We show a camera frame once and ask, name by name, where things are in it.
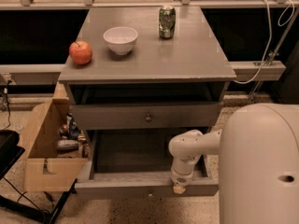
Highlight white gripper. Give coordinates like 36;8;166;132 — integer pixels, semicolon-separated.
171;157;199;194

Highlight grey drawer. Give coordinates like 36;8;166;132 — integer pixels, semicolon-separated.
70;103;222;130
75;129;221;199

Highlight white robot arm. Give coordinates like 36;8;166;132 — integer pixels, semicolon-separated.
168;104;299;224

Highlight grey top drawer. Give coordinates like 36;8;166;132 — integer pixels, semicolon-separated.
70;103;222;130

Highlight grey drawer cabinet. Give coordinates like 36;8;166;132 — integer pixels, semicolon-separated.
58;6;237;178

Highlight dark bottle in box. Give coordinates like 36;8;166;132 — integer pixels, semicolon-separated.
66;113;80;140

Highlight silver can in box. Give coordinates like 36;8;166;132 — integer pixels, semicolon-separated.
57;140;78;150

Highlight cardboard box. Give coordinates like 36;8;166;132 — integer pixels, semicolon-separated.
20;99;86;192

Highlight white bowl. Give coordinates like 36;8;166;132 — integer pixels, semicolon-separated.
103;26;138;55

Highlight red apple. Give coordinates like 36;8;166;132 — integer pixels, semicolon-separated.
69;41;93;65

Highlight black stand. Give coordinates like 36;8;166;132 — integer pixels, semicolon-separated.
0;130;76;224

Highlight green soda can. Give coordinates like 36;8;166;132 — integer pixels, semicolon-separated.
159;5;176;39

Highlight white cable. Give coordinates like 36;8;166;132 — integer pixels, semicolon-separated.
233;0;295;85

